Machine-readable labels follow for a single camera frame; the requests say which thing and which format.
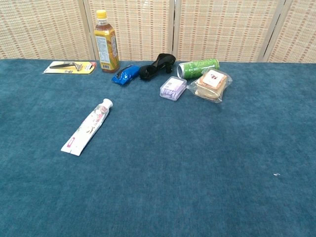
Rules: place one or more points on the white floral toothpaste tube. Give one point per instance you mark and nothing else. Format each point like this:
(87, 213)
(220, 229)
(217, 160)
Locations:
(85, 127)

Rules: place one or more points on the yellow tea bottle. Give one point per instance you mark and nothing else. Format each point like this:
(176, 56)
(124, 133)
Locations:
(106, 47)

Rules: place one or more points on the purple floss pick box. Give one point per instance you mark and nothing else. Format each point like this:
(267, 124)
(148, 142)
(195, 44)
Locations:
(172, 89)

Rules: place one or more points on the teal felt table cover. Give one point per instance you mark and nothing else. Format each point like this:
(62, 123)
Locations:
(172, 160)

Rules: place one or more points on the blue snack packet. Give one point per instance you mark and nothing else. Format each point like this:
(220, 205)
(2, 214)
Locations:
(126, 74)

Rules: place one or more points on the sandwich in clear bag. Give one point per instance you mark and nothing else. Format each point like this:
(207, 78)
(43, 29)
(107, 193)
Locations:
(209, 84)

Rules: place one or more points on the green drink can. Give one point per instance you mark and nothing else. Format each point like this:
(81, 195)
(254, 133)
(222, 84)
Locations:
(197, 68)

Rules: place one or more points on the razor in yellow blister pack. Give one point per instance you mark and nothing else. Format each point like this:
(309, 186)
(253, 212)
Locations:
(81, 69)

